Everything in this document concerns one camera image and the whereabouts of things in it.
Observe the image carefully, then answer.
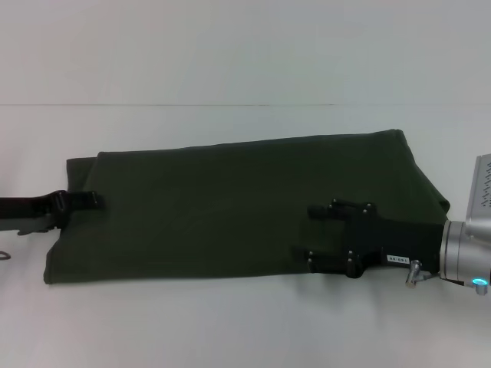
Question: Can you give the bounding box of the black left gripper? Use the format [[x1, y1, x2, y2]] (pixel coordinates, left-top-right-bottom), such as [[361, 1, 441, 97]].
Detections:
[[0, 189, 106, 235]]

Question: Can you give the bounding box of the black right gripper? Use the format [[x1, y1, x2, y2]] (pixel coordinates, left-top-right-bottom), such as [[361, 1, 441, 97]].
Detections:
[[292, 197, 447, 279]]

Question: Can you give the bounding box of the dark green t-shirt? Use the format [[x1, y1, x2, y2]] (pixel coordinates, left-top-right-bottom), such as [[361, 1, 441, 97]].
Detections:
[[42, 129, 451, 287]]

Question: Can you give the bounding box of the silver elbow connector with cable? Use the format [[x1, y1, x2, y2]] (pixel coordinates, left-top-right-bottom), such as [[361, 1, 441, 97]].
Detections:
[[404, 259, 439, 288]]

